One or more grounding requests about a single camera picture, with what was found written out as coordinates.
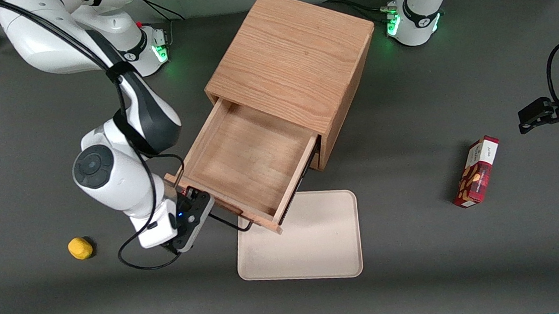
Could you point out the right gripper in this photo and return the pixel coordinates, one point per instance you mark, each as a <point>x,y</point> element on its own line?
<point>184,204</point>

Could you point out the wooden drawer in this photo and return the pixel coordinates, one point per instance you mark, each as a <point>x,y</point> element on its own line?
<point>249,159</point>

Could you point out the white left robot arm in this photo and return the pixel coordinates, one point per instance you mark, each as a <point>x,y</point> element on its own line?
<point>418,13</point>

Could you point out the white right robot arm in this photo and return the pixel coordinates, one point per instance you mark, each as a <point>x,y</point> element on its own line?
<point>114,181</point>

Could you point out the wooden drawer cabinet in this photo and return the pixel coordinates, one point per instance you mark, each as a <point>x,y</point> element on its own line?
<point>291,60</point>

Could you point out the yellow lemon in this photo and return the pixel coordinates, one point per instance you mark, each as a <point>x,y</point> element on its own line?
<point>80,248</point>

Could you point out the red snack box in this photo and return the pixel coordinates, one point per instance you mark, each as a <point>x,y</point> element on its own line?
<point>478,172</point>

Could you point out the beige plastic tray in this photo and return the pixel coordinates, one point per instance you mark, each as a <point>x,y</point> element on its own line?
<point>312,240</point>

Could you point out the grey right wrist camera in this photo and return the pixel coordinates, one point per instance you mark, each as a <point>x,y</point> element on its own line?
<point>195,219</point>

